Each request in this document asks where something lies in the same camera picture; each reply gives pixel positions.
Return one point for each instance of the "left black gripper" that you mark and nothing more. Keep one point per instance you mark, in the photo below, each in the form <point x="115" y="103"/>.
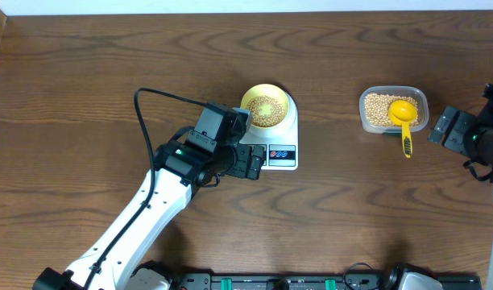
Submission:
<point x="242" y="151"/>

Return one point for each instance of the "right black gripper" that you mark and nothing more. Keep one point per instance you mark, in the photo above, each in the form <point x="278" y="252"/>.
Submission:
<point x="454" y="137"/>

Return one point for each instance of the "pale yellow bowl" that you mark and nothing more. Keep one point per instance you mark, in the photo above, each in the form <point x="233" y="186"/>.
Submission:
<point x="269" y="90"/>

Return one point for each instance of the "yellow measuring scoop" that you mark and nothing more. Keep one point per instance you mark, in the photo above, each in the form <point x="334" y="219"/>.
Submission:
<point x="402" y="113"/>

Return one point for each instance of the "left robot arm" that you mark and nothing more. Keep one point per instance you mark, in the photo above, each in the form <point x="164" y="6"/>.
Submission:
<point x="179" y="168"/>

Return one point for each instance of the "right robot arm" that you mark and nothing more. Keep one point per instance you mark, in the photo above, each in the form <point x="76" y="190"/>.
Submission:
<point x="483" y="173"/>

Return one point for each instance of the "white digital kitchen scale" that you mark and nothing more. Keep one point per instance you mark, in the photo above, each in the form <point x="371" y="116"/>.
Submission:
<point x="281" y="142"/>

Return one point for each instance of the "soybeans in yellow bowl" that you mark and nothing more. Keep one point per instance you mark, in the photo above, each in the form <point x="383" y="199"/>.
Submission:
<point x="266" y="111"/>

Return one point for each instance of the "soybeans in container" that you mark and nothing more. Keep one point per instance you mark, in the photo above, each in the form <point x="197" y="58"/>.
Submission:
<point x="377" y="106"/>

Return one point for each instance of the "clear plastic container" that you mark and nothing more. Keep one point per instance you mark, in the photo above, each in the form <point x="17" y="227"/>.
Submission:
<point x="406" y="91"/>

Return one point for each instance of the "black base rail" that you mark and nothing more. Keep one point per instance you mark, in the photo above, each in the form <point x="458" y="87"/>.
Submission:
<point x="359" y="276"/>

